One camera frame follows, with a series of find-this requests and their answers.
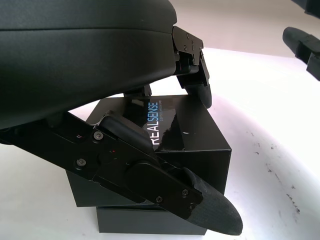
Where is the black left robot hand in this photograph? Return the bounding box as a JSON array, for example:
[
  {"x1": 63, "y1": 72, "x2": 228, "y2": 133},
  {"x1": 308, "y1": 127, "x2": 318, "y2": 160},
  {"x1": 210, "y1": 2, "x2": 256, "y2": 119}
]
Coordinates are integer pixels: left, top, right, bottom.
[{"x1": 0, "y1": 0, "x2": 244, "y2": 237}]

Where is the black box lid intel print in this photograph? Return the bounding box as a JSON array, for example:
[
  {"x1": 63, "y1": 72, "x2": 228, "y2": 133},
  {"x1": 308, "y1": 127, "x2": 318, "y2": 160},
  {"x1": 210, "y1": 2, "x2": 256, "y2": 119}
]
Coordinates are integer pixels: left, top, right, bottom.
[{"x1": 65, "y1": 94, "x2": 233, "y2": 209}]

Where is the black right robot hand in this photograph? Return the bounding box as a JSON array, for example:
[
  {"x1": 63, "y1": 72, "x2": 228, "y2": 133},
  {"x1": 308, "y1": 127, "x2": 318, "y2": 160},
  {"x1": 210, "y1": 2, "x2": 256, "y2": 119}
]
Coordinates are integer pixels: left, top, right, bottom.
[{"x1": 282, "y1": 0, "x2": 320, "y2": 82}]

